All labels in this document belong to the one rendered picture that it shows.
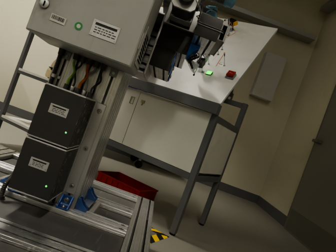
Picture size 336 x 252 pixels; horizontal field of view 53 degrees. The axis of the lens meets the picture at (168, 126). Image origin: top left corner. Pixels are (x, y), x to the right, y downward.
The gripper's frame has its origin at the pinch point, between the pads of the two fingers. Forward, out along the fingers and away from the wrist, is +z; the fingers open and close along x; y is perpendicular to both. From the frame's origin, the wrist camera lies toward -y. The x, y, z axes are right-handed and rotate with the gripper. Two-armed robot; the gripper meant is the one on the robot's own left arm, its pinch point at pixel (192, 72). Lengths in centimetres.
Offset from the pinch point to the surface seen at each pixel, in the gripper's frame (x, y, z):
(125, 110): 14, -52, 9
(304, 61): 229, 194, 168
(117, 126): 11, -63, 16
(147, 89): 8.4, -31.5, 0.1
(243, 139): 197, 61, 222
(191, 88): -5.7, -5.9, 7.5
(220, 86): -10.8, 11.6, 13.3
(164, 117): -6.6, -29.8, 17.5
